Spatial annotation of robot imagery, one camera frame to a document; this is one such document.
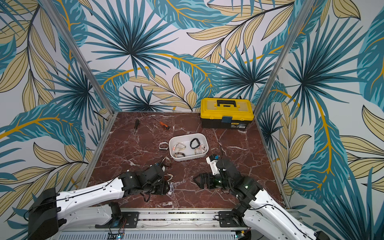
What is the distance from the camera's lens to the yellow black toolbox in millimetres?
996

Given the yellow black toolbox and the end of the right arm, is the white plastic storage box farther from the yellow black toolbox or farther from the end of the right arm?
the end of the right arm

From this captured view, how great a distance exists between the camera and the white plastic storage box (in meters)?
0.94

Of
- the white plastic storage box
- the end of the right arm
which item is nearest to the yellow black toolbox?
the white plastic storage box

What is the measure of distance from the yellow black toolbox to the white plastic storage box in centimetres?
13
